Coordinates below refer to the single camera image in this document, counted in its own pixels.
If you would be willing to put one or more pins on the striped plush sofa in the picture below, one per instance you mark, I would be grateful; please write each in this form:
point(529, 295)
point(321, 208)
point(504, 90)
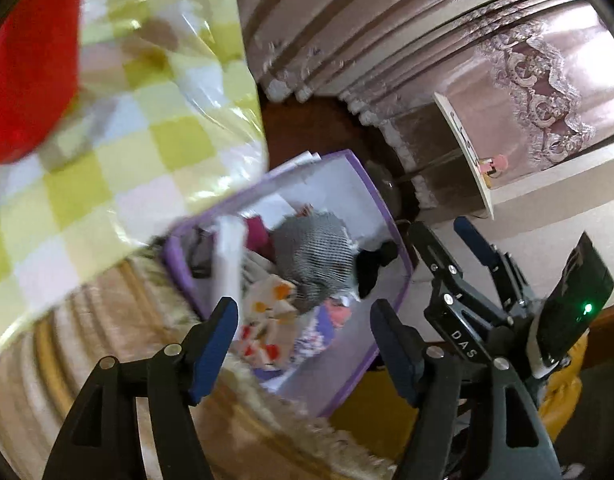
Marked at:
point(127, 310)

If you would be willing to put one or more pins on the magenta knitted fingerless glove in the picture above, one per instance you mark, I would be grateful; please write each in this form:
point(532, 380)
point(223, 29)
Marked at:
point(259, 235)

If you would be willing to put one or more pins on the red thermos jug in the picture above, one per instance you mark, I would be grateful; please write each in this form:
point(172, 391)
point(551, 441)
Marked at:
point(27, 85)

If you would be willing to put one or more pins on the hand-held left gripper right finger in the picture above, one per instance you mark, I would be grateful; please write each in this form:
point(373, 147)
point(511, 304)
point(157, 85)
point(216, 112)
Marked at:
point(394, 345)

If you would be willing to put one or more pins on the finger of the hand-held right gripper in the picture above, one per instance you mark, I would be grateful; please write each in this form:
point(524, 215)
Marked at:
point(452, 310)
point(474, 240)

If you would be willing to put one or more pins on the grey checked cloth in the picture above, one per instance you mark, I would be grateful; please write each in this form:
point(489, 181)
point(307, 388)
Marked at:
point(312, 255)

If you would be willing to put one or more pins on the pink patterned curtain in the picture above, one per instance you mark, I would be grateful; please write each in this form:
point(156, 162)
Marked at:
point(387, 35)

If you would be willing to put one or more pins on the small pink figure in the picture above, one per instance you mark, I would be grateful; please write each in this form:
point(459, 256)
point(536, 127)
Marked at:
point(493, 166)

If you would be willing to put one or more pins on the white cloth with orange print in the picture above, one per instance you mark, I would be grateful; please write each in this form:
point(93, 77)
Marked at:
point(267, 310)

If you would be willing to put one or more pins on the purple cardboard box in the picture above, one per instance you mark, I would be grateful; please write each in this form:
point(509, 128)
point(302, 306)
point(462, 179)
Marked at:
point(337, 370)

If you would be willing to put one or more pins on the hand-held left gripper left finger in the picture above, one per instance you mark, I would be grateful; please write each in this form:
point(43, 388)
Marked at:
point(214, 340)

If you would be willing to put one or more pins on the white decorated board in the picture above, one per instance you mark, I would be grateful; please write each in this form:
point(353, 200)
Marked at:
point(467, 160)

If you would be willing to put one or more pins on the yellow garment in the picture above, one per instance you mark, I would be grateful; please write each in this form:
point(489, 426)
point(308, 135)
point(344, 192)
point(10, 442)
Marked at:
point(562, 400)

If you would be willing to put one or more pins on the green checked plastic tablecloth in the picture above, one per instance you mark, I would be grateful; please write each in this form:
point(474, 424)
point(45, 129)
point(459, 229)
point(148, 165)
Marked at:
point(137, 110)

